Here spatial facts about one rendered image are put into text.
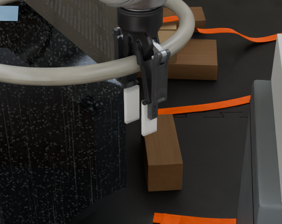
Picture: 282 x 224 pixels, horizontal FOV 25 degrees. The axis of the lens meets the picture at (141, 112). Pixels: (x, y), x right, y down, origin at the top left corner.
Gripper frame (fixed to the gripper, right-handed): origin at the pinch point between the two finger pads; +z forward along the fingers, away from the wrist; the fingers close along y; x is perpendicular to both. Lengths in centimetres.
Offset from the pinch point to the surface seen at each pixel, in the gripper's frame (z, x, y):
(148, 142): 67, -57, 73
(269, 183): 7.7, -11.0, -21.7
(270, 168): 7.5, -14.0, -19.1
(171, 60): 66, -103, 118
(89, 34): 12, -26, 58
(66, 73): -10.5, 12.9, 2.7
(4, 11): 0, -2, 59
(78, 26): 10, -23, 59
